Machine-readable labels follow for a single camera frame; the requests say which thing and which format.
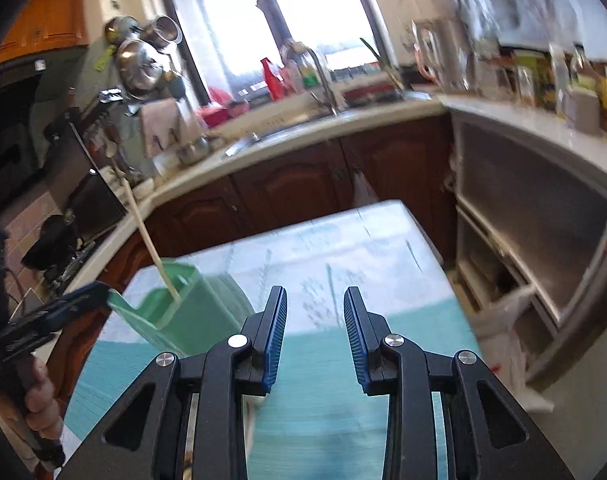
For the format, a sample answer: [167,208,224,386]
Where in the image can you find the pale chopstick red striped end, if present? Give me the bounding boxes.
[113,164,181,302]

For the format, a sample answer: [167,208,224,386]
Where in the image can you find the chrome kitchen faucet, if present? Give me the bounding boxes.
[280,38,340,116]

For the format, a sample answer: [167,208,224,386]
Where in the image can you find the person left hand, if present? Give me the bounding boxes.
[25,358,63,441]

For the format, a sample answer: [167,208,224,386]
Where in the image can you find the teal floral tablecloth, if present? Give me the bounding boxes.
[62,199,485,480]

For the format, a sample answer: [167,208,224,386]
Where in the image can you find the green perforated utensil holder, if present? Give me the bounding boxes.
[108,259,255,358]

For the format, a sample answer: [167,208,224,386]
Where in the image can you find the black stove range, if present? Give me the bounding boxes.
[22,119,126,296]

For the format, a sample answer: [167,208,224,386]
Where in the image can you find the steel pot on counter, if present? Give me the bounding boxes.
[177,136,212,166]

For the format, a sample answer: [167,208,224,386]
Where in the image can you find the hanging steel pans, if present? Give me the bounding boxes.
[104,15,185,101]

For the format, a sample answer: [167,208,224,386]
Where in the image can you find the red bottle on sill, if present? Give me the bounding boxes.
[260,58,286,101]

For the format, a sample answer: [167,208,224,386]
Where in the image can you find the steel electric kettle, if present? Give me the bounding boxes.
[412,18,473,93]

